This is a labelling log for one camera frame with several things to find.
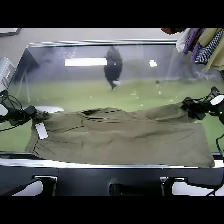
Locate purple garment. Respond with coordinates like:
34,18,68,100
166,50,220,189
182,28,205,64

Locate olive green trousers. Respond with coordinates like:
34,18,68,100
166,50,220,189
24,102,216,169

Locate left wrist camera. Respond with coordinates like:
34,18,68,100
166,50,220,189
0,89,14,105

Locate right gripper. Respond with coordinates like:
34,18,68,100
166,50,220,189
181,96,206,121

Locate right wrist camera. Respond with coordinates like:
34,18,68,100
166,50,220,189
207,85,221,98

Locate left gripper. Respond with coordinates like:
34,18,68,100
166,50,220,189
19,105,40,123

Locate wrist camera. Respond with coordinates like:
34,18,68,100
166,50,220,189
0,89,14,105
207,85,221,98

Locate dark dotted garment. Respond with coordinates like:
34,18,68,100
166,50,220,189
194,29,224,66

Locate white garment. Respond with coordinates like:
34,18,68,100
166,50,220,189
175,29,191,53

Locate silver frame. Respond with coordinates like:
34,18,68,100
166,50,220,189
0,151,224,197

